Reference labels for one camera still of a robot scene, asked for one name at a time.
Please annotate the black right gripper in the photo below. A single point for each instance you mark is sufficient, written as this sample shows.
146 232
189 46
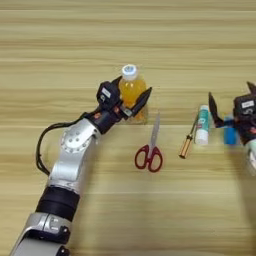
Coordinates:
246 128

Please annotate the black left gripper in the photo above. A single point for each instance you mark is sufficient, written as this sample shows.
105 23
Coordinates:
106 120

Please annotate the orange juice bottle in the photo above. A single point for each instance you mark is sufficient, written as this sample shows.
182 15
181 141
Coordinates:
131 88

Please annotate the blue eraser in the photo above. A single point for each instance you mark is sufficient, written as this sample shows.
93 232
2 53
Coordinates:
230 136

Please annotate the white teal glue stick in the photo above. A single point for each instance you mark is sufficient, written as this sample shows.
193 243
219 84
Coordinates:
203 125

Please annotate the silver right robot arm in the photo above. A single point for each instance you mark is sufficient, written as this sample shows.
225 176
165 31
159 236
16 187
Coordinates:
252 156

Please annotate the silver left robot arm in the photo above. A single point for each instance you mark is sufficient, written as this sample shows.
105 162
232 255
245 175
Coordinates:
70 160

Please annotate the right gripper's black labelled box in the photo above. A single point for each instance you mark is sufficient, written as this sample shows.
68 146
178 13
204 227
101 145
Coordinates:
246 106

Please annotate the gripper's black labelled box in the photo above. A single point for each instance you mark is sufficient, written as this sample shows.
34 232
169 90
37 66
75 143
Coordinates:
107 95
246 106

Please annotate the left gripper's black labelled box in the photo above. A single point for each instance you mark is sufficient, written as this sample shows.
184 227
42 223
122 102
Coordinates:
107 95

